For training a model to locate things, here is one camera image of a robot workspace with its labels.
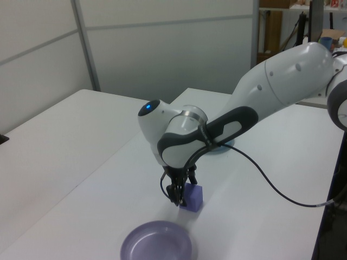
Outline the blue cup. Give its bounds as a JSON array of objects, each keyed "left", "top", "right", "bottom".
[{"left": 319, "top": 37, "right": 333, "bottom": 50}]

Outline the dark table frame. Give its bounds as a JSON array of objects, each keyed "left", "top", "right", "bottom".
[{"left": 311, "top": 140, "right": 347, "bottom": 260}]

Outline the tall cardboard box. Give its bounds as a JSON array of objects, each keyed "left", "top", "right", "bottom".
[{"left": 263, "top": 10, "right": 283, "bottom": 54}]

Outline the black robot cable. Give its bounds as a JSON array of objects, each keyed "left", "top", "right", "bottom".
[{"left": 159, "top": 142, "right": 347, "bottom": 208}]

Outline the purple plate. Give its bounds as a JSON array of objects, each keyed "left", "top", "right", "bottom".
[{"left": 120, "top": 220, "right": 194, "bottom": 260}]

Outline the blue plate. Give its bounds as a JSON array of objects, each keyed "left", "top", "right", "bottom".
[{"left": 203, "top": 140, "right": 235, "bottom": 156}]

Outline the purple cube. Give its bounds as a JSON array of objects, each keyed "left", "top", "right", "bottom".
[{"left": 179, "top": 182, "right": 204, "bottom": 213}]

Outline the grey partition post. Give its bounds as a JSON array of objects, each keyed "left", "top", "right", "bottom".
[{"left": 70, "top": 0, "right": 101, "bottom": 92}]

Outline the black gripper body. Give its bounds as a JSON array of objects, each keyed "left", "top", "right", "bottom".
[{"left": 162, "top": 163, "right": 197, "bottom": 188}]

